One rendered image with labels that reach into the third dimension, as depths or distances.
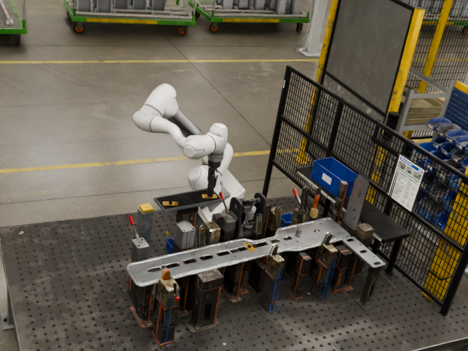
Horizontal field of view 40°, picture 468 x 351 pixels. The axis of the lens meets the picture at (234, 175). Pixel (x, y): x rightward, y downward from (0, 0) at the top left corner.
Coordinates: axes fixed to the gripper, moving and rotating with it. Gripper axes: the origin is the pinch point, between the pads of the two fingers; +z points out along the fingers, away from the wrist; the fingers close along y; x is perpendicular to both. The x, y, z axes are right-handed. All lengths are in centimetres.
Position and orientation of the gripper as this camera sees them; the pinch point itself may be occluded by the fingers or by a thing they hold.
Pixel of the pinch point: (210, 190)
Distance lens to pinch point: 363.6
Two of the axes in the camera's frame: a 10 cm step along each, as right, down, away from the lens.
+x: 9.5, -0.1, 3.0
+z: -1.4, 8.7, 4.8
